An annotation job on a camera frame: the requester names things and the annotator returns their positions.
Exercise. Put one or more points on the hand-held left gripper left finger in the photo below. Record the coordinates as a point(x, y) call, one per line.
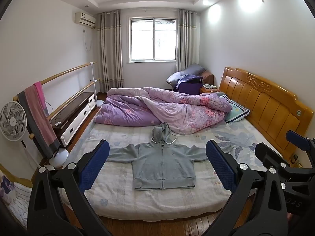
point(94, 164)

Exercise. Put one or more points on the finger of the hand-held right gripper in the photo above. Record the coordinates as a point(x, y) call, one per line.
point(270, 156)
point(297, 138)

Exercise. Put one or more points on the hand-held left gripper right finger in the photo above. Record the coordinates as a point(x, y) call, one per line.
point(220, 167)

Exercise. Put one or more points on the grey zip hoodie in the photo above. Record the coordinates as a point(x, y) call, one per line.
point(162, 162)

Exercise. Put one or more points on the white dome stand base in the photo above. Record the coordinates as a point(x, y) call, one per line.
point(59, 157)

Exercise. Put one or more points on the pale floral bed sheet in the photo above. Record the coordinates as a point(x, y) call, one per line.
point(123, 189)

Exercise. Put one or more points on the wooden bed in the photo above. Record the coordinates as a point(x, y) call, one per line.
point(265, 108)

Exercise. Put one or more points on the blue striped pillow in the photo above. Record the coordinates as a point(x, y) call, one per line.
point(236, 113)

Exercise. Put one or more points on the dark and white cabinet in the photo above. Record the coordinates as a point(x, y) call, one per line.
point(73, 105)

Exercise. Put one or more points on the purple floral quilt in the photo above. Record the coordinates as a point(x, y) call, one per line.
point(128, 110)

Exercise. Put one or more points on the grey and pink towel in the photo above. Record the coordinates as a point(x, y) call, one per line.
point(39, 123)

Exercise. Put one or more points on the long wooden bar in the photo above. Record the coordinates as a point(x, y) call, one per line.
point(73, 95)
point(66, 72)

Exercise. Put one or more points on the wooden nightstand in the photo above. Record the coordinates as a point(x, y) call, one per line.
point(205, 90)

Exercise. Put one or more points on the clutter on nightstand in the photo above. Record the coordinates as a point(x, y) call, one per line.
point(209, 86)

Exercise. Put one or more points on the purple cloth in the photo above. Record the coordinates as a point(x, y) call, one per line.
point(188, 87)

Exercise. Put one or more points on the white floral cloth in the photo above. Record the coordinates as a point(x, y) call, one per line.
point(14, 196)

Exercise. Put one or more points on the bright pink towel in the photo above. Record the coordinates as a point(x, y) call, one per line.
point(39, 93)

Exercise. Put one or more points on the brown chair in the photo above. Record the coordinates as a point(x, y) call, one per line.
point(208, 77)

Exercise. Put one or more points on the white standing fan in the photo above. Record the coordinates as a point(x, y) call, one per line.
point(12, 120)

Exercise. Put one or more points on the grey blue bedding pile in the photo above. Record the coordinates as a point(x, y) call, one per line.
point(187, 72)

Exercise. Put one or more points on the grey striped curtain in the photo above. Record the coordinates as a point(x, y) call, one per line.
point(187, 41)
point(110, 54)

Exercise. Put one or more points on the white framed window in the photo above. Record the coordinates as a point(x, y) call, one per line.
point(142, 39)

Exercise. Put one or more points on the white air conditioner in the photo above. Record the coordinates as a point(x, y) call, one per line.
point(83, 19)

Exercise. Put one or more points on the ceiling light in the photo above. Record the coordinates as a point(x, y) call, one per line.
point(205, 2)

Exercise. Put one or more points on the white bar stand post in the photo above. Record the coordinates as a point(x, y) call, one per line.
point(93, 88)

